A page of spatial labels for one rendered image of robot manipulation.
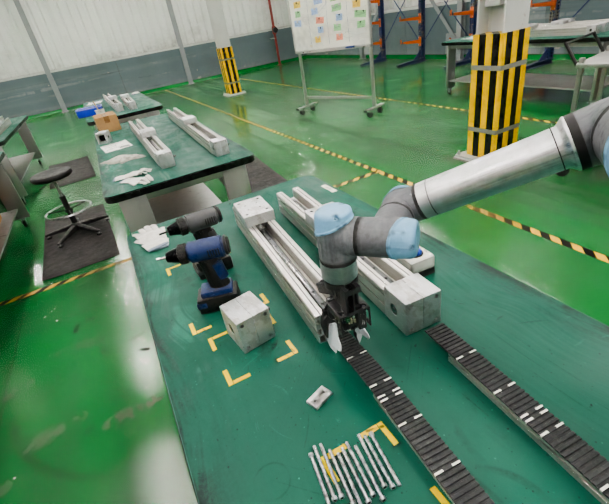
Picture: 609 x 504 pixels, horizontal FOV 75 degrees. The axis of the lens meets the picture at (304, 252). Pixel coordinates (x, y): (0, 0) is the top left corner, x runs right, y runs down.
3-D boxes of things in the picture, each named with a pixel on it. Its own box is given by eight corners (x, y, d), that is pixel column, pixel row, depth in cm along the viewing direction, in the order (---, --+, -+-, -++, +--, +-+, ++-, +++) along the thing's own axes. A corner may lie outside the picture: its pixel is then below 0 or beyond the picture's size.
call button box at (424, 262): (434, 272, 115) (435, 254, 112) (406, 284, 113) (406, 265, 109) (417, 260, 122) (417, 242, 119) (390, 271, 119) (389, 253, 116)
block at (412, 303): (448, 317, 99) (449, 286, 94) (406, 336, 95) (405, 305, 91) (425, 298, 106) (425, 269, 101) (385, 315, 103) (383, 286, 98)
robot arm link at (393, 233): (423, 202, 75) (366, 202, 80) (414, 229, 66) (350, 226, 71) (423, 239, 79) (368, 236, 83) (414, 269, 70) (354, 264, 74)
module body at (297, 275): (355, 328, 100) (352, 302, 96) (319, 343, 98) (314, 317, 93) (260, 218, 166) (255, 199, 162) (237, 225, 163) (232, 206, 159)
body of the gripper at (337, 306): (341, 340, 83) (335, 294, 77) (324, 318, 90) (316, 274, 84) (373, 327, 85) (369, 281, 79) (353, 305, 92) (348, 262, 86)
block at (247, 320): (283, 331, 104) (276, 303, 99) (245, 354, 99) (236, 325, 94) (264, 314, 111) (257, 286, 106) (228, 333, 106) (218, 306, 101)
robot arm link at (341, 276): (313, 256, 82) (348, 244, 84) (316, 274, 85) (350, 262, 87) (329, 273, 76) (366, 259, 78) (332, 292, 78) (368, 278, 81)
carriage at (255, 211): (277, 225, 144) (273, 208, 141) (248, 235, 141) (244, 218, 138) (263, 211, 157) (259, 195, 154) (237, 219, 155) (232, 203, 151)
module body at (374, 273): (417, 301, 105) (417, 275, 101) (385, 315, 103) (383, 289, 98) (301, 204, 171) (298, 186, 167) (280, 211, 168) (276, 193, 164)
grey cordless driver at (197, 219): (237, 266, 135) (221, 208, 124) (181, 289, 128) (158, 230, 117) (230, 257, 141) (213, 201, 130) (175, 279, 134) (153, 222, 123)
